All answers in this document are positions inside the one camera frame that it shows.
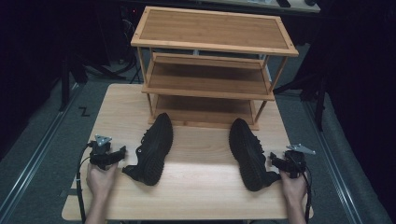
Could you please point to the person's left hand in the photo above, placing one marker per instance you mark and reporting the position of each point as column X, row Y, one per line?
column 101, row 182

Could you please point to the metal floor rail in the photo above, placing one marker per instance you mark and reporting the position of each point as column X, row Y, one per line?
column 334, row 165
column 34, row 158

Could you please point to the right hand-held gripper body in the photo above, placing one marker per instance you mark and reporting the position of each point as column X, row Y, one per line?
column 295, row 161

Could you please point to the black knit sneaker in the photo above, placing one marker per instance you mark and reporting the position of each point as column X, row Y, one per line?
column 155, row 146
column 247, row 152

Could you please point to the black metal stand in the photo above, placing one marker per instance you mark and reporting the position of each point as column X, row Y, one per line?
column 320, row 102
column 64, row 84

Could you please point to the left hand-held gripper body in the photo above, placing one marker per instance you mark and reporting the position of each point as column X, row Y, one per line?
column 99, row 155

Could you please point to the person's right hand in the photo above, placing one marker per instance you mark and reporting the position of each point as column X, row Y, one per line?
column 294, row 188

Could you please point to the three-tier wooden shoe rack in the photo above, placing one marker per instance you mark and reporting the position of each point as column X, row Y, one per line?
column 214, row 29

